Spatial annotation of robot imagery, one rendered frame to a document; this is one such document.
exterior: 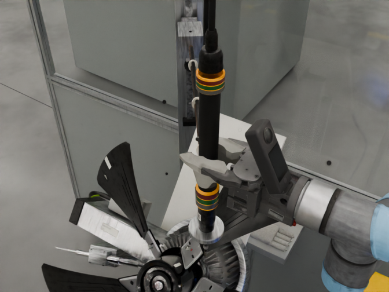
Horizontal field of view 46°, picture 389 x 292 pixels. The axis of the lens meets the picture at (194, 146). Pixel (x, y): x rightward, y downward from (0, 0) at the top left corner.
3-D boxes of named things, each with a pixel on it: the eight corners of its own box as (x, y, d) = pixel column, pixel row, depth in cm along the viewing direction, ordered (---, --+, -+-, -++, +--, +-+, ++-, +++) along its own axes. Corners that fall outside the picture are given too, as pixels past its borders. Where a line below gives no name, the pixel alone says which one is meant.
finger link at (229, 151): (195, 158, 84) (234, 182, 80) (195, 133, 81) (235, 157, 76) (206, 150, 86) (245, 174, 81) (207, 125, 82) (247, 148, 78)
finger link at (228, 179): (197, 180, 74) (250, 193, 72) (198, 173, 73) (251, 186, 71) (207, 161, 77) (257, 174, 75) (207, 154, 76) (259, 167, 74)
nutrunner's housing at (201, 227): (195, 230, 94) (196, 23, 64) (215, 230, 94) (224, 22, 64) (197, 246, 91) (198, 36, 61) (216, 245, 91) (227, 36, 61)
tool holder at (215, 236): (187, 210, 95) (186, 176, 89) (220, 208, 95) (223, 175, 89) (189, 245, 88) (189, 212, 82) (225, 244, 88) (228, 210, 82)
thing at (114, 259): (162, 272, 121) (58, 251, 136) (163, 264, 122) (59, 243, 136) (158, 274, 119) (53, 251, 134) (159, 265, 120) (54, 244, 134)
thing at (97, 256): (93, 261, 131) (94, 247, 131) (110, 265, 128) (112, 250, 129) (87, 262, 128) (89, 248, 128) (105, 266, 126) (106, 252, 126)
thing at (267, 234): (256, 219, 167) (257, 215, 165) (294, 237, 161) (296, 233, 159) (246, 236, 161) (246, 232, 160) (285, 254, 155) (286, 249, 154)
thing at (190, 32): (178, 43, 139) (176, 17, 133) (200, 43, 139) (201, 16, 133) (179, 61, 131) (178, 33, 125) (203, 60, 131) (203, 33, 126)
